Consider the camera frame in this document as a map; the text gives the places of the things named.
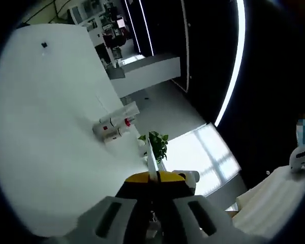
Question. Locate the curved ceiling light strip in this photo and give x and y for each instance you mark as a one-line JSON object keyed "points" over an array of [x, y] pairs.
{"points": [[241, 38]]}

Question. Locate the large window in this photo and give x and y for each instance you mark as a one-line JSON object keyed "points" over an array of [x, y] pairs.
{"points": [[206, 157]]}

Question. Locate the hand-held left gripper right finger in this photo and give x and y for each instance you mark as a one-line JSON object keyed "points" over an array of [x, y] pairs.
{"points": [[193, 223]]}

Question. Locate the small bright monitor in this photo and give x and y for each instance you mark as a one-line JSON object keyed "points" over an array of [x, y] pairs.
{"points": [[121, 24]]}

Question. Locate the white red-collar skincare bottle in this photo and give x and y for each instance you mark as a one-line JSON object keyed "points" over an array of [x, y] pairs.
{"points": [[127, 122]]}

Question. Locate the grey cabinet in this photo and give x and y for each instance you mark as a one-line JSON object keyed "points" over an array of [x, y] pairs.
{"points": [[115, 73]]}

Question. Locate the silver clear-cap skincare bottle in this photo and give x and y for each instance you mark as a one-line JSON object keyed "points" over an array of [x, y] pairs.
{"points": [[101, 129], [111, 137]]}

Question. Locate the white skincare tube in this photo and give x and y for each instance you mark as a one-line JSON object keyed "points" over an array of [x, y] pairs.
{"points": [[128, 110]]}

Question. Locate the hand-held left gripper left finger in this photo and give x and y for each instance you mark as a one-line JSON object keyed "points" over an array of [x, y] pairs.
{"points": [[122, 221]]}

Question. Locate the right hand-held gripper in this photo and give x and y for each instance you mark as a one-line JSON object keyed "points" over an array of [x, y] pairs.
{"points": [[191, 178]]}

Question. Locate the potted green plant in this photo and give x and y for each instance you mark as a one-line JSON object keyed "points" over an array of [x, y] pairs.
{"points": [[160, 145]]}

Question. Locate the small black object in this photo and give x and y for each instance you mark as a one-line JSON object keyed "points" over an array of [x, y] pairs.
{"points": [[44, 45]]}

